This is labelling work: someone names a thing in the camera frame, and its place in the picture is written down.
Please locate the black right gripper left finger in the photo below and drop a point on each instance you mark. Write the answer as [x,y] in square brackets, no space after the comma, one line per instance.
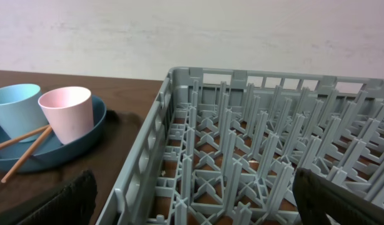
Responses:
[70,202]

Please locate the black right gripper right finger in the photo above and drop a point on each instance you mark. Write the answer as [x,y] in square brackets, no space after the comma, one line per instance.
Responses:
[319,200]

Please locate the grey dishwasher rack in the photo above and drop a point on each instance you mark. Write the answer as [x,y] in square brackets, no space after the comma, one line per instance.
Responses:
[223,146]

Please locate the dark blue plate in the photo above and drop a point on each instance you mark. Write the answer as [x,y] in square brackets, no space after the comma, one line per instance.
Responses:
[51,152]

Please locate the right wooden chopstick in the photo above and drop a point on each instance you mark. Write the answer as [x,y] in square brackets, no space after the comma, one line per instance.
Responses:
[27,154]

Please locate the wooden chopstick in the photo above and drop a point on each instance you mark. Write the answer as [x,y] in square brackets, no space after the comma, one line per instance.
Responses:
[20,138]
[27,154]

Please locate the pink cup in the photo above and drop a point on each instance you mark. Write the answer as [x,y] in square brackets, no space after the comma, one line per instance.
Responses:
[69,111]

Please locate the left wooden chopstick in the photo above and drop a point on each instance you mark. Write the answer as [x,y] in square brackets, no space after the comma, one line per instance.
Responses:
[20,138]

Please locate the light blue cup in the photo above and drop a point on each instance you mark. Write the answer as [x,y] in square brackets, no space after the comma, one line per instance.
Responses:
[20,112]

